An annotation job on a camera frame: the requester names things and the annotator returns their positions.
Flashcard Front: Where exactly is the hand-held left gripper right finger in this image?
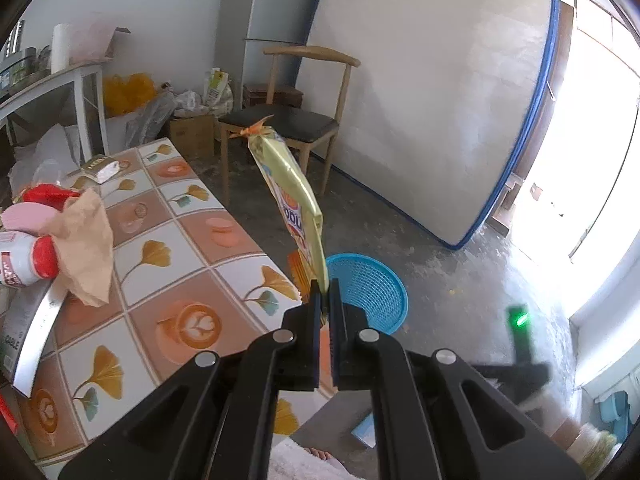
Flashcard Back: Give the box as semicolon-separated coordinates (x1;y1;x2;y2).
327;277;587;480

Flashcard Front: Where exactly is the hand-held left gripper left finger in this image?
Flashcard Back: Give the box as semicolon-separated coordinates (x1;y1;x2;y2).
57;280;323;480

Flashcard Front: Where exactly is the blue plastic basket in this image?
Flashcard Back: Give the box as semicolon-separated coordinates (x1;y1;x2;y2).
325;253;410;336

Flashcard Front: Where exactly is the yellow snack packet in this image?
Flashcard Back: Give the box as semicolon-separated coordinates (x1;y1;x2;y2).
231;116;332;326

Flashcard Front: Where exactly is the silver cable box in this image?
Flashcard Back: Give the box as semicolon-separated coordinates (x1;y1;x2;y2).
0;275;68;400

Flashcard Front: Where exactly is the white bottle with red cap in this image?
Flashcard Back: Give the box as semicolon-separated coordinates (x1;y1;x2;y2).
0;231;61;290

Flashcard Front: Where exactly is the grey floor mat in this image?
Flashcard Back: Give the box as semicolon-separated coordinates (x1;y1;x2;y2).
295;390;381;480

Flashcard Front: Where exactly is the blue and white paper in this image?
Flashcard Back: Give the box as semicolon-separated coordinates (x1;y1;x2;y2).
351;412;376;448

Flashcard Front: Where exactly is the white fluffy cloth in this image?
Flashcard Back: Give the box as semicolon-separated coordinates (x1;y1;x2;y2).
270;437;361;480

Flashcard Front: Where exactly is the blue plastic stool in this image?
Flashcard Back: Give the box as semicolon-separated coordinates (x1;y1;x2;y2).
595;390;632;441

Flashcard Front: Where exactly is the floral tiled tablecloth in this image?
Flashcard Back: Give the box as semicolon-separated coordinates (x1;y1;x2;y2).
0;137;331;480

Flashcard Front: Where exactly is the wooden chair with black seat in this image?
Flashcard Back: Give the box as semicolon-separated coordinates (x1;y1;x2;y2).
218;46;362;206

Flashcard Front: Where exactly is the cardboard box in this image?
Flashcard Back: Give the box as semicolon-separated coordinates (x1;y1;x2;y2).
167;114;217;160

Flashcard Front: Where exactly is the brown paper bag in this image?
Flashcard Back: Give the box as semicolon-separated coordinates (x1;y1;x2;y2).
50;187;116;307

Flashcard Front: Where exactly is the dark wooden crate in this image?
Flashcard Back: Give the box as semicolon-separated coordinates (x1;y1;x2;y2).
243;82;305;109

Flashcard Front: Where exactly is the white mattress with blue edge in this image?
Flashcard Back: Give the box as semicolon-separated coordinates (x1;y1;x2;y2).
295;0;561;251

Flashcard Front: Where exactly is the small white plastic bag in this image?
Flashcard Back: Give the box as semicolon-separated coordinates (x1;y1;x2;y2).
175;90;207;116

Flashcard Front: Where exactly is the green and white bag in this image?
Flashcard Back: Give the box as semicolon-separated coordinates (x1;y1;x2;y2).
202;67;235;116

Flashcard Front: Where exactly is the gold and white small box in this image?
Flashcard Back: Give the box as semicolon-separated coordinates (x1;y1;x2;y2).
80;155;121;184

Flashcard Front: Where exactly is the clear grey plastic bag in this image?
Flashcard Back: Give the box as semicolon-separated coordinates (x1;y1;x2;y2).
125;92;176;146

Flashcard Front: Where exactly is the brown wooden door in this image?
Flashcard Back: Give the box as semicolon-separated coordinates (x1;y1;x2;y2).
492;0;576;236

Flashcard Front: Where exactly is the red crumpled packet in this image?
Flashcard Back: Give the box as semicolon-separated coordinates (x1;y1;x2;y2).
22;184;81;211

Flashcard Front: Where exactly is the red snack wrapper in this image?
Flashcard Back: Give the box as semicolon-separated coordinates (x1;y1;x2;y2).
0;394;20;436

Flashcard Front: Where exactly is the pink packet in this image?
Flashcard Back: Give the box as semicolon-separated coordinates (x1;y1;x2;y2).
0;203;60;235

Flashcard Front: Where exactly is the yellow plastic bag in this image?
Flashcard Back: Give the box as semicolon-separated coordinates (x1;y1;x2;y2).
102;72;158;117

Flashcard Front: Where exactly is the grey refrigerator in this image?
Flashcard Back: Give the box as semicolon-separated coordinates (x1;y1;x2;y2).
220;0;336;111

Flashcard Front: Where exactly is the white side table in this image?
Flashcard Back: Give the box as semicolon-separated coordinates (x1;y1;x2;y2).
0;57;113;161

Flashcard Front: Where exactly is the pink plastic bag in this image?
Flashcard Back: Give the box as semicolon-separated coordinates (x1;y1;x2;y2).
70;15;132;63

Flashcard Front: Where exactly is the paper towel roll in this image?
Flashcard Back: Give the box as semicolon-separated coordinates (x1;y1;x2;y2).
50;22;76;73

